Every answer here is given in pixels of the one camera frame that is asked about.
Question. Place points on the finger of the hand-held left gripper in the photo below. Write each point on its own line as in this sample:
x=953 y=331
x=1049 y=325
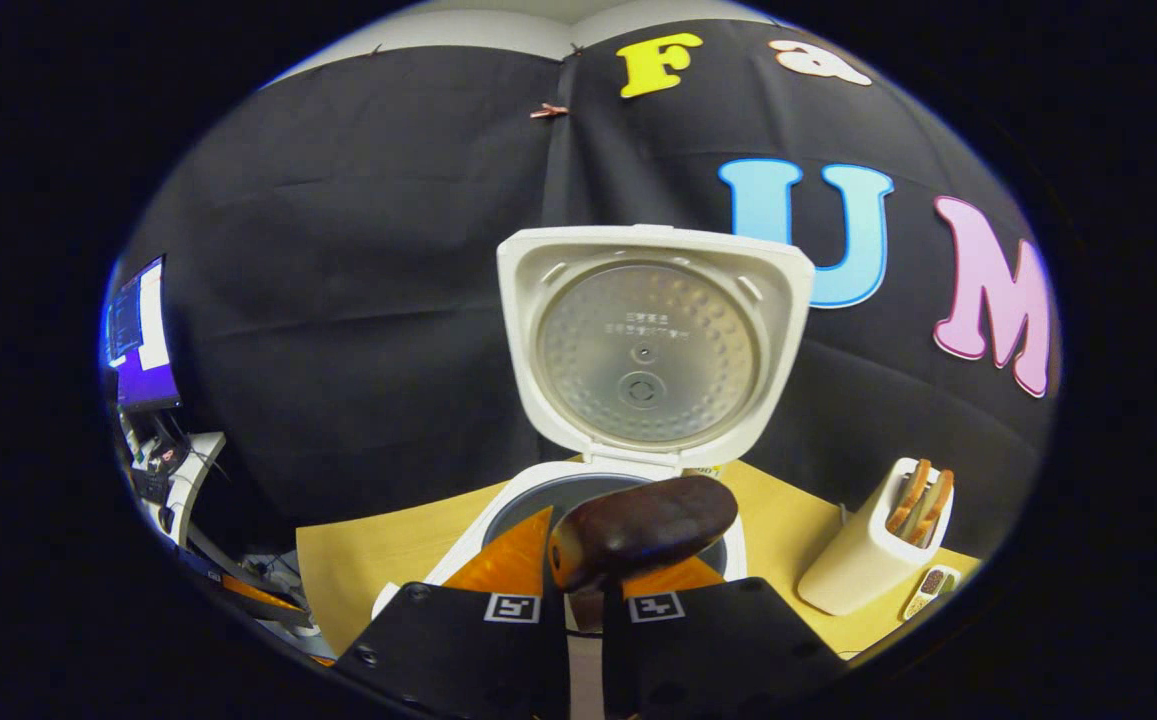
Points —
x=263 y=595

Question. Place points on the white toaster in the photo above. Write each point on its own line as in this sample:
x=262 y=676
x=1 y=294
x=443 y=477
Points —
x=858 y=565

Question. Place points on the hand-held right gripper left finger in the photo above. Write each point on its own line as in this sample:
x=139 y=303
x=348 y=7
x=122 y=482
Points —
x=553 y=660

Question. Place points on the white side desk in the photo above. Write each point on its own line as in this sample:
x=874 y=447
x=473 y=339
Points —
x=193 y=470

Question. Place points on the toasted bread slice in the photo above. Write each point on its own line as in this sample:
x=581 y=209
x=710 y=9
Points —
x=908 y=497
x=931 y=507

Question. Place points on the copper cloth clip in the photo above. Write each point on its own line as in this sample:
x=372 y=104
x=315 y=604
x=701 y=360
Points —
x=549 y=110

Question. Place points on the brown wooden spoon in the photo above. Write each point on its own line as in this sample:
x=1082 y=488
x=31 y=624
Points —
x=643 y=530

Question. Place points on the computer monitor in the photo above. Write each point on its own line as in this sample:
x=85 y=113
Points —
x=143 y=340

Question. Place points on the white divided bean dish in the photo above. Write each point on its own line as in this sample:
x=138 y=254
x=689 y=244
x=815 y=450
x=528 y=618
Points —
x=931 y=590

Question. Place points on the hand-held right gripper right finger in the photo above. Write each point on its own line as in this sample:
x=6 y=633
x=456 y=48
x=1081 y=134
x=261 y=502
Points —
x=618 y=660

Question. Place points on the white rice cooker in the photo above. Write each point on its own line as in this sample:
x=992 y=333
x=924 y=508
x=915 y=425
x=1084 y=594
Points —
x=648 y=340

